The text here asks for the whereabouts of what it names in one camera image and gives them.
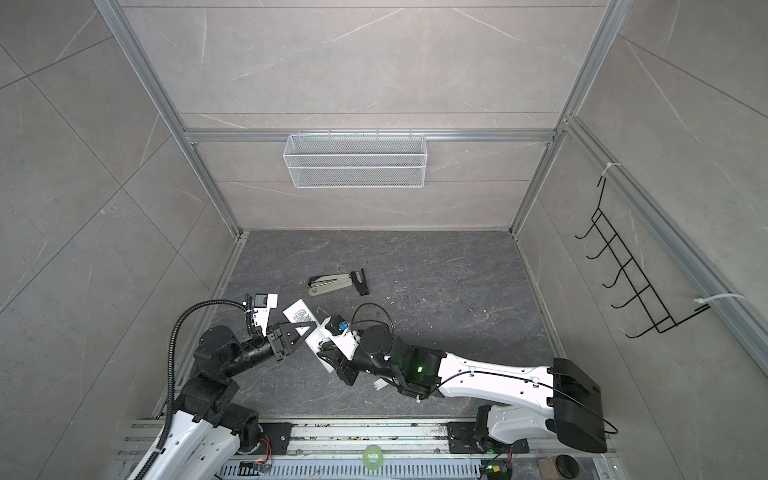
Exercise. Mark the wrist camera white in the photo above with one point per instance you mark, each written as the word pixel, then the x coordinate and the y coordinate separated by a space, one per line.
pixel 339 331
pixel 258 308

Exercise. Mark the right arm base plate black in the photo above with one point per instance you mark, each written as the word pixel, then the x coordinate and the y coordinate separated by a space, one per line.
pixel 466 438

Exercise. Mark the black wire hook rack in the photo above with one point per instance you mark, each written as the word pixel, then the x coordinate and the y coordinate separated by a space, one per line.
pixel 630 271

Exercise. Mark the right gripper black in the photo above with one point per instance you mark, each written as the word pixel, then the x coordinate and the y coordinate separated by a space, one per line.
pixel 342 366

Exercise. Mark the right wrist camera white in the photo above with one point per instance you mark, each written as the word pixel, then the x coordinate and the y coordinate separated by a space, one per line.
pixel 339 331

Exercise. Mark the grey black stapler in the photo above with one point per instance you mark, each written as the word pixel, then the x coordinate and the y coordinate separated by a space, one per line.
pixel 323 284

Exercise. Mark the white cable tie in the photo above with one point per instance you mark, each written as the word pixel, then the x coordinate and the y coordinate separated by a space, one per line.
pixel 720 296

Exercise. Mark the white wire mesh basket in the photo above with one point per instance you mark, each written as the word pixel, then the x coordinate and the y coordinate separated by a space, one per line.
pixel 367 160

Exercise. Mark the white remote control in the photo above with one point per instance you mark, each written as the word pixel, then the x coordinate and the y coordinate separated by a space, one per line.
pixel 300 312

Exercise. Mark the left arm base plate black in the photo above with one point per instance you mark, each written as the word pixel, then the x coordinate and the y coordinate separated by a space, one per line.
pixel 271 437

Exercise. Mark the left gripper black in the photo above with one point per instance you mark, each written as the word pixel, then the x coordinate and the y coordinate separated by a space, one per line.
pixel 279 341

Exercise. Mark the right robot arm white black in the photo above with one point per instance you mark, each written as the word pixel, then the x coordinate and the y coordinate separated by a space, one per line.
pixel 557 401

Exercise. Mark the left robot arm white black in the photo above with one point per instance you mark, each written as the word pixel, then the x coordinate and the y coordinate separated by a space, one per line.
pixel 204 427

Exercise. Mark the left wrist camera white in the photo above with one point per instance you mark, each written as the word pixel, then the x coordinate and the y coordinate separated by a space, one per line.
pixel 258 308

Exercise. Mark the green round sticker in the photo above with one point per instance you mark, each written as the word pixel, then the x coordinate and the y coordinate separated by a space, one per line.
pixel 372 457

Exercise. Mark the black round cap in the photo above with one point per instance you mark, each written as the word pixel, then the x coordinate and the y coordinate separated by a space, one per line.
pixel 567 467

